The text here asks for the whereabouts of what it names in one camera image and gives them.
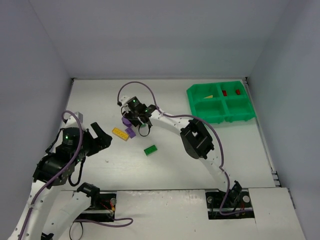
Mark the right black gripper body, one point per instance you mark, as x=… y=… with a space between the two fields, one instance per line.
x=139 y=119

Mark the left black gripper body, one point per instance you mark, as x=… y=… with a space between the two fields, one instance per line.
x=94 y=142

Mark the purple flat lego plate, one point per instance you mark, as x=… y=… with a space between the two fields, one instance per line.
x=131 y=133

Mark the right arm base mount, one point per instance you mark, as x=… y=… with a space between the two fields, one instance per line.
x=241 y=208

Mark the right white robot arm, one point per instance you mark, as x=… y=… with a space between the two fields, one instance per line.
x=199 y=139

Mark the green four-compartment tray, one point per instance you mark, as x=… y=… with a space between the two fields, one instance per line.
x=230 y=108

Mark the green two-by-four lego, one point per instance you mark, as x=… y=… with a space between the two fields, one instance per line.
x=150 y=150

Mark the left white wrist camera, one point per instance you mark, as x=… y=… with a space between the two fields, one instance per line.
x=71 y=121

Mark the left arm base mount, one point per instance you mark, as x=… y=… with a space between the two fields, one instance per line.
x=103 y=210

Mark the yellow flat long lego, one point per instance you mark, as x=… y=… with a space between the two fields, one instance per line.
x=121 y=134

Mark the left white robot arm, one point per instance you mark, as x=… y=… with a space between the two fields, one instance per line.
x=49 y=179

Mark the purple rounded lego brick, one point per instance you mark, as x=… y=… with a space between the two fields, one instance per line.
x=126 y=122

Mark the red two-by-four lego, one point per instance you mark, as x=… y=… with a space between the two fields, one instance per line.
x=224 y=92

